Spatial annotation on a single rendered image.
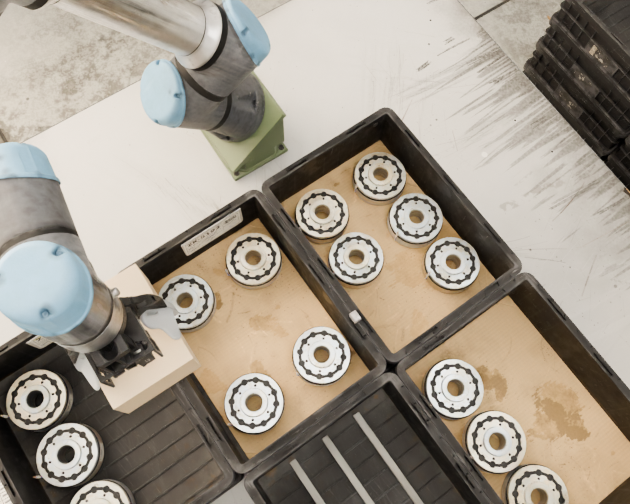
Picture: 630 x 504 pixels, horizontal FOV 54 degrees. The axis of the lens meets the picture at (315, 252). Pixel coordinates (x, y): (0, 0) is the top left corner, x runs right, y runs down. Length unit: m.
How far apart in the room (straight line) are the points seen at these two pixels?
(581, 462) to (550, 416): 0.09
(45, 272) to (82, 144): 0.96
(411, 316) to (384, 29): 0.76
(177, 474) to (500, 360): 0.61
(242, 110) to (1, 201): 0.72
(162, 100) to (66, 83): 1.35
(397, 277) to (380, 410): 0.25
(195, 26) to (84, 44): 1.54
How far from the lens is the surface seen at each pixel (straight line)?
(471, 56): 1.61
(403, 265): 1.19
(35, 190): 0.63
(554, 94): 2.17
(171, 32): 1.04
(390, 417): 1.14
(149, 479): 1.16
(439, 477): 1.15
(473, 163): 1.46
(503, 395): 1.19
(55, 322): 0.57
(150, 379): 0.86
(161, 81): 1.17
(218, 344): 1.15
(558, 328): 1.17
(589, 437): 1.23
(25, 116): 2.48
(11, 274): 0.58
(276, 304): 1.16
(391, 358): 1.05
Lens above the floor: 1.95
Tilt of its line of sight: 71 degrees down
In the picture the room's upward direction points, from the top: 4 degrees clockwise
